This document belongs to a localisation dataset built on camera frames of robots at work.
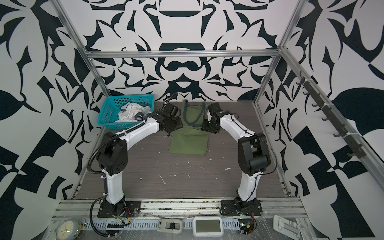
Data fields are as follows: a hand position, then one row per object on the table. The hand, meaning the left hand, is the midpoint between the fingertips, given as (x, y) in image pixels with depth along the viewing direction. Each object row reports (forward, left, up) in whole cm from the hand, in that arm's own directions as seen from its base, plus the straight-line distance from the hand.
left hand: (181, 121), depth 92 cm
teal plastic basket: (+19, +50, -6) cm, 54 cm away
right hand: (-3, -14, -3) cm, 15 cm away
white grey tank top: (+6, +31, +2) cm, 31 cm away
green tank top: (-6, -5, -11) cm, 14 cm away
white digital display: (-52, -12, -8) cm, 54 cm away
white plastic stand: (-53, -49, -11) cm, 73 cm away
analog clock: (-51, +48, -8) cm, 70 cm away
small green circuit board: (-52, -30, -13) cm, 62 cm away
